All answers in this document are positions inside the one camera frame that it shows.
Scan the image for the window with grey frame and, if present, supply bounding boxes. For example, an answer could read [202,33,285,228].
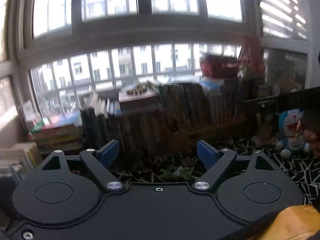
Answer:
[0,0,320,125]

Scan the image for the person's left hand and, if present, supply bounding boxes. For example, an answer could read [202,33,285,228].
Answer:
[265,204,320,240]

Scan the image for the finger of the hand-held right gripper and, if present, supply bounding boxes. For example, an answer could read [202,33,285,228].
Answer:
[243,95,279,110]

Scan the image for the row of green-spined books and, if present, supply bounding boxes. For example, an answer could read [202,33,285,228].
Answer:
[157,80,253,130]

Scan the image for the black white patterned blanket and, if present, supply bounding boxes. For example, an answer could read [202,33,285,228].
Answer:
[110,137,320,205]

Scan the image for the wooden desk organizer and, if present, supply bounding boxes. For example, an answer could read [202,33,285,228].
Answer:
[172,120,252,153]

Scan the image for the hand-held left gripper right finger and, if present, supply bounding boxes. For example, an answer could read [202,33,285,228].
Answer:
[191,140,279,192]

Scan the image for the brown plush toy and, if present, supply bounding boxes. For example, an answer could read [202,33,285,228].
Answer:
[252,112,278,148]

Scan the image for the stack of colourful magazines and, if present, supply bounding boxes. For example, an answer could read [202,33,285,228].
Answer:
[27,112,84,153]

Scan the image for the white window blinds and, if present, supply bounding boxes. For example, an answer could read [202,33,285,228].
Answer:
[255,0,310,40]

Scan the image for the row of pale books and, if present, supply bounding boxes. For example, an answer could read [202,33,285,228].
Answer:
[0,142,43,188]

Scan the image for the brown flat box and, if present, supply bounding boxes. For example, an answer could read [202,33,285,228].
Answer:
[118,85,158,110]

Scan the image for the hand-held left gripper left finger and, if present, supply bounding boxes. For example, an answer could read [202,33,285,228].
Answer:
[37,140,125,193]

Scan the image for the blue cat plush toy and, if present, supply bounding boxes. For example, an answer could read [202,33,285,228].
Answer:
[276,108,312,158]

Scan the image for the hanging red bag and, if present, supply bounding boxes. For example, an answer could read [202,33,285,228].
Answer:
[237,36,265,80]

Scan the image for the small red mesh basket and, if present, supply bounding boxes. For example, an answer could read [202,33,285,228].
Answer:
[200,54,238,78]

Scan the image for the person's right hand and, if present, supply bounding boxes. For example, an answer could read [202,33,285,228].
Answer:
[304,127,320,152]

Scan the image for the green white crumpled bag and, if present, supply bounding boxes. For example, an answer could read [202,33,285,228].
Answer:
[160,166,197,183]

